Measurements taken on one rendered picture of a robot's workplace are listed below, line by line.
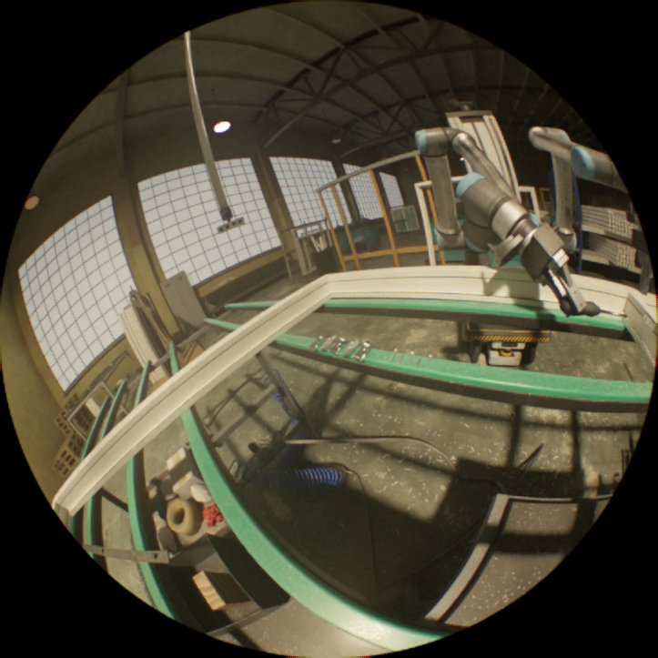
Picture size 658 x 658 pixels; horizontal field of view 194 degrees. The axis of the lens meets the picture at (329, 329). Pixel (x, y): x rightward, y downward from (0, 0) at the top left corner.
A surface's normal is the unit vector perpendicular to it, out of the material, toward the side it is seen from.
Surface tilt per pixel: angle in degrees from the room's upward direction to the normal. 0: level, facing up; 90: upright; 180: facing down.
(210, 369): 90
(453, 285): 90
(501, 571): 0
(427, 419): 0
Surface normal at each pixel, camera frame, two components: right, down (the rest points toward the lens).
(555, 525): -0.31, -0.84
